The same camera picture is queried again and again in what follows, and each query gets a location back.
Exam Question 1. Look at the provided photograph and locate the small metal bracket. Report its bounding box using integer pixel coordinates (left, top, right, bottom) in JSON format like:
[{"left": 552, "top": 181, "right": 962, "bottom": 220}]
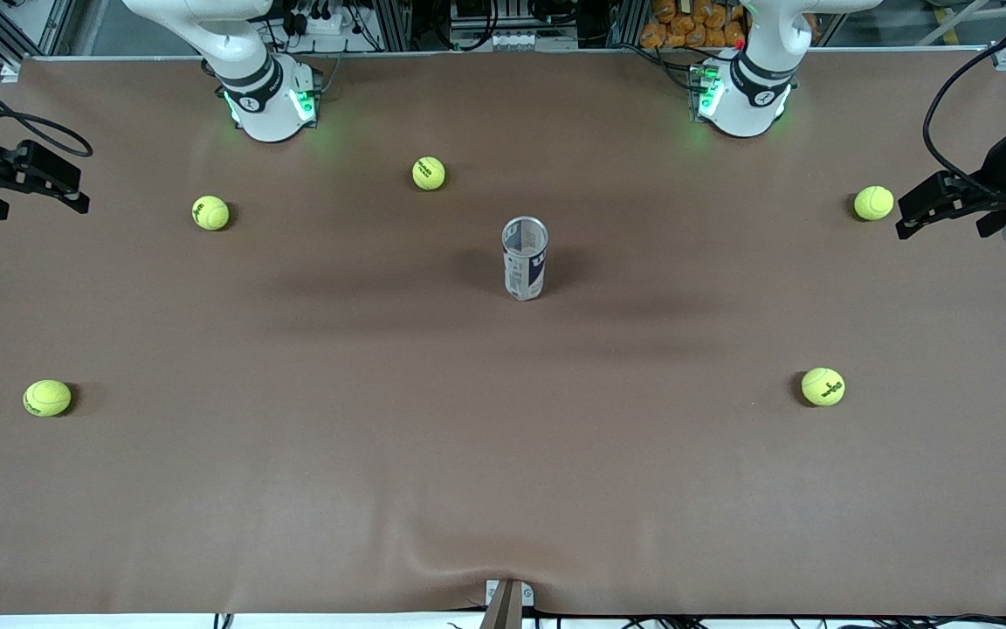
[{"left": 482, "top": 578, "right": 535, "bottom": 629}]

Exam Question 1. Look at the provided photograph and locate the white and blue tennis can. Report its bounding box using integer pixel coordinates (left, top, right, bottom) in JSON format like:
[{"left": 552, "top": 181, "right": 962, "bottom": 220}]
[{"left": 500, "top": 216, "right": 549, "bottom": 302}]

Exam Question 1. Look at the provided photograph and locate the white terminal strip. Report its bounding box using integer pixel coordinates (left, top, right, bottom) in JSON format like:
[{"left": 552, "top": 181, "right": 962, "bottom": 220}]
[{"left": 455, "top": 33, "right": 578, "bottom": 50}]

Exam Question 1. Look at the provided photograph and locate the white power strip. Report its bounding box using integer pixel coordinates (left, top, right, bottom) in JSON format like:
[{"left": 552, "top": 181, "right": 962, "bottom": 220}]
[{"left": 289, "top": 7, "right": 355, "bottom": 40}]

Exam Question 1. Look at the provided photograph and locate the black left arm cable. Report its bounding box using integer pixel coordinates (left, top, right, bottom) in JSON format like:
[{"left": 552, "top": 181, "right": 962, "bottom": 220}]
[{"left": 922, "top": 26, "right": 1006, "bottom": 206}]

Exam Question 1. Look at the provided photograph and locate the orange objects pile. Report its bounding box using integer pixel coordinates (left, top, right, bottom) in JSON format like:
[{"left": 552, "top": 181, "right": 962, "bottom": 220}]
[{"left": 640, "top": 0, "right": 748, "bottom": 50}]

